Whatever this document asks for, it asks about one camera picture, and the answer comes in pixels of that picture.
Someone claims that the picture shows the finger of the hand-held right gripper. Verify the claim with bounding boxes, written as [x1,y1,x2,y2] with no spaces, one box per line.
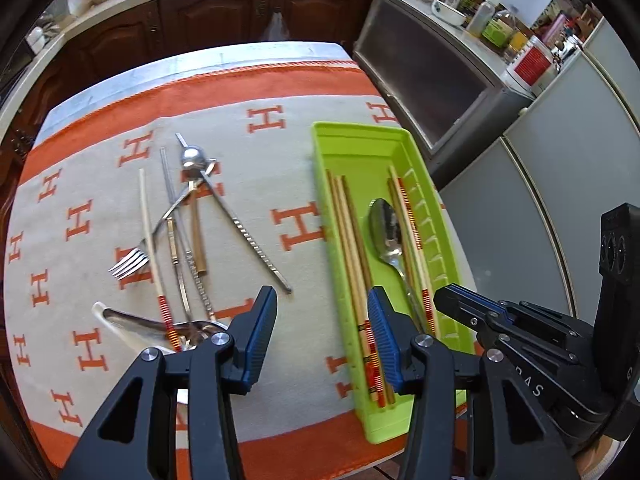
[433,286,507,344]
[446,283,512,315]

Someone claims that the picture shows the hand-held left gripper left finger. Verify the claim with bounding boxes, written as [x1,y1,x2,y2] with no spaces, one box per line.
[60,285,279,480]

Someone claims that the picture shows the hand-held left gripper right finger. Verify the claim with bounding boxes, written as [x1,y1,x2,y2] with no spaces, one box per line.
[366,286,582,480]

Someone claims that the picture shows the bamboo chopstick red bands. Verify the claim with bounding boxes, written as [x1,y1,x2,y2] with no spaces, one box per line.
[326,169,383,406]
[336,175,397,407]

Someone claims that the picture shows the slim steel spoon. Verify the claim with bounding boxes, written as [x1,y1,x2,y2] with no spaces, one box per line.
[102,308,188,336]

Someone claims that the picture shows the large steel spoon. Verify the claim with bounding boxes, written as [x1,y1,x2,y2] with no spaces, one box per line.
[368,198,428,335]

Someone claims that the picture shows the brown wooden chopstick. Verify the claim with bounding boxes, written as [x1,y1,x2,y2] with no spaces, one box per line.
[386,176,431,333]

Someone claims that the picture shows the steel fork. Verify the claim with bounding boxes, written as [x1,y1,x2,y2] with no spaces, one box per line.
[108,160,221,281]

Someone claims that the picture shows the white chopstick red bands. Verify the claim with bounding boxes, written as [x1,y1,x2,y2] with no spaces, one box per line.
[138,168,182,353]

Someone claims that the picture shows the white ceramic spoon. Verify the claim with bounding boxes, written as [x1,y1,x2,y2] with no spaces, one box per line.
[91,301,201,356]

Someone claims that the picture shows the green plastic tray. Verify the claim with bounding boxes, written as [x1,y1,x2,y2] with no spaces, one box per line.
[310,121,478,445]

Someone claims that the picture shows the round steel spoon gold handle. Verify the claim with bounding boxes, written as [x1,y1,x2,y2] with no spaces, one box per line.
[179,144,210,277]

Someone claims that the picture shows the grey refrigerator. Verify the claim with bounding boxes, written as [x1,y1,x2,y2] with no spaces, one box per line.
[437,17,640,346]

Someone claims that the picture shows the grey metal cabinet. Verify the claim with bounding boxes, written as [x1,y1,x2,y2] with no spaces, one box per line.
[351,0,535,188]

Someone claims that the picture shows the orange grey patterned blanket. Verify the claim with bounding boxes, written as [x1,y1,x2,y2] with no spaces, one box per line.
[2,57,476,478]

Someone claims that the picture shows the red labelled white jar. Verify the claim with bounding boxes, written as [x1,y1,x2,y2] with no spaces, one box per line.
[500,35,559,100]

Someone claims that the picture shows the green labelled oil bottle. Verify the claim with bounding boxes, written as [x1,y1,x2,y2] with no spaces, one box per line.
[481,10,519,50]

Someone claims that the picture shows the clear plastic bottle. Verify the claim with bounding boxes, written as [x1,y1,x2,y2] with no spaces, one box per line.
[467,0,502,38]

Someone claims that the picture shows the pale blue table cover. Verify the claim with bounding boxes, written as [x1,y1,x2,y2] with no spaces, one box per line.
[37,40,358,136]

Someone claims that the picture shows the white patterned bowl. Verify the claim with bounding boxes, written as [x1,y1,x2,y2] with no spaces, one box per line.
[430,0,469,27]

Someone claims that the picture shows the clear plastic bag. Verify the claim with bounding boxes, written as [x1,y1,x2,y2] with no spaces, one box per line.
[261,9,292,42]

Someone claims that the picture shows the brown wooden cabinets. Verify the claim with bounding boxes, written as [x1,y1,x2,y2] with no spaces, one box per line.
[0,0,377,161]

